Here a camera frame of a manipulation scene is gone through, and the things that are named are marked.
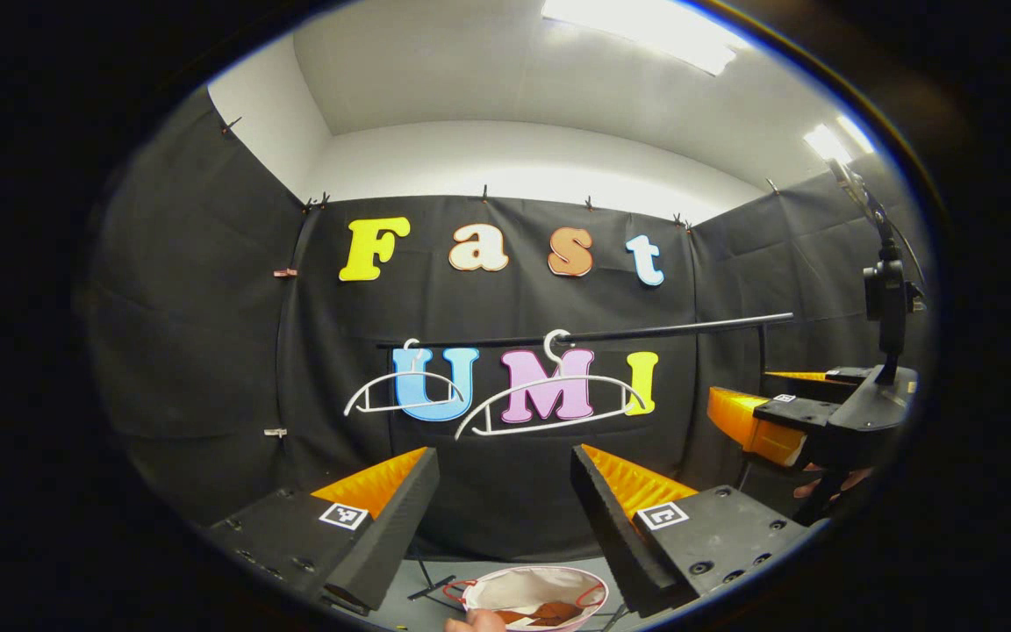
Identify large ceiling light panel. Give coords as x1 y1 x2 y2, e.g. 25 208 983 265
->
541 0 752 77

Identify orange ribbed jacket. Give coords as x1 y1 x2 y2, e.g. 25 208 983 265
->
497 600 587 629

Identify black backdrop cloth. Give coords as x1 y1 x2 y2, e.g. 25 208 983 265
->
84 88 919 563

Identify black clothes rack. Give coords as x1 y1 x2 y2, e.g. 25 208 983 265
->
377 312 795 629

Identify white hanger with bar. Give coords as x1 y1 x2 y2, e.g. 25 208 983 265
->
454 329 649 440

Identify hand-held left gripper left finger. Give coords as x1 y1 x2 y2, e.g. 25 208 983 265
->
205 446 441 615

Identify pink and white laundry hamper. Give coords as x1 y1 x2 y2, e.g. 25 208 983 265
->
442 565 611 632

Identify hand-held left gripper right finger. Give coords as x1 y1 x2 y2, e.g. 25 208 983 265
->
569 444 812 620

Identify small ceiling light panel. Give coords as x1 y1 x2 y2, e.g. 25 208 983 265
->
803 114 876 166

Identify small white hanger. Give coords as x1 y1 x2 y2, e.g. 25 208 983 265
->
343 338 468 419

